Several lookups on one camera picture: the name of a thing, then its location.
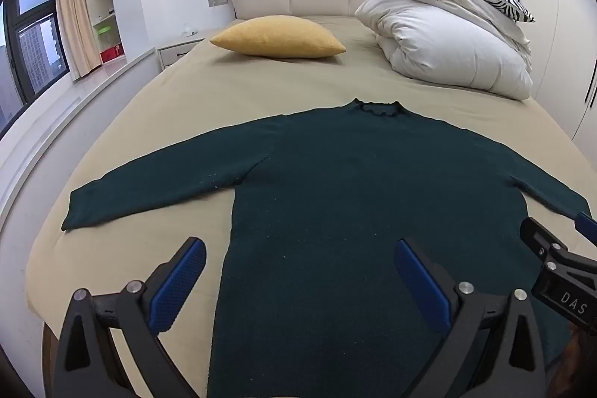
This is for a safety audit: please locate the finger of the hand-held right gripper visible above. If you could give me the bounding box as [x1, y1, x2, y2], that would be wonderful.
[573, 211, 597, 248]
[519, 217, 569, 261]

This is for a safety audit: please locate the dark green sweater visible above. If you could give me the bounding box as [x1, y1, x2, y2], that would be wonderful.
[62, 98, 593, 398]

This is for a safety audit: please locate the white duvet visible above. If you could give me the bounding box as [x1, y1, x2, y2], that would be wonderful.
[354, 0, 534, 101]

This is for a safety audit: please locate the white window ledge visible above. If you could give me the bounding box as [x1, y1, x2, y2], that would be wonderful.
[0, 47, 157, 235]

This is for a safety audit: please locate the bed with beige sheet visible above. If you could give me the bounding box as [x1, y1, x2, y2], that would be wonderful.
[25, 16, 597, 398]

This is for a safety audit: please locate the yellow pillow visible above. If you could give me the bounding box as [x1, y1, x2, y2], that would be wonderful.
[209, 16, 347, 59]

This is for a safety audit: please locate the beige curtain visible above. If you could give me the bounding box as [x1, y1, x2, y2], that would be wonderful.
[54, 0, 102, 82]

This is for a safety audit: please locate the white wardrobe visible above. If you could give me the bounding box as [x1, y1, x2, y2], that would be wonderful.
[482, 0, 597, 142]

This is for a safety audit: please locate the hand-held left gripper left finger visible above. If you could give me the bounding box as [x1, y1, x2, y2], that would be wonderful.
[51, 237, 207, 398]

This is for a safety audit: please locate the red box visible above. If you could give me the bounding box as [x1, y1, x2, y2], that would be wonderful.
[100, 44, 124, 64]

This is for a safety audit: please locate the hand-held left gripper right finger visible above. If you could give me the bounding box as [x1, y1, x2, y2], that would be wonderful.
[396, 238, 546, 398]

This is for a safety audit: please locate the black framed window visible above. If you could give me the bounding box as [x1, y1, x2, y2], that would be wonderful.
[0, 0, 71, 133]

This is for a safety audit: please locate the white nightstand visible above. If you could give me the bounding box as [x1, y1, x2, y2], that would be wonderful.
[157, 37, 206, 72]

